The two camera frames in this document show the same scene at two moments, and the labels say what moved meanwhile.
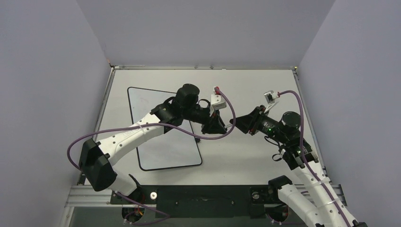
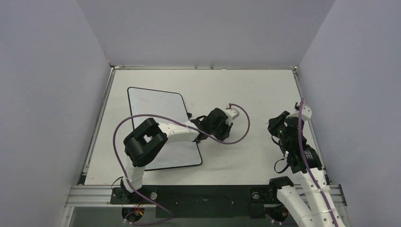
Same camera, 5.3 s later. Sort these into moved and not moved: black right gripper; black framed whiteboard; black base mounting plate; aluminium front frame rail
Moved: black right gripper
Not moved: black base mounting plate; aluminium front frame rail; black framed whiteboard
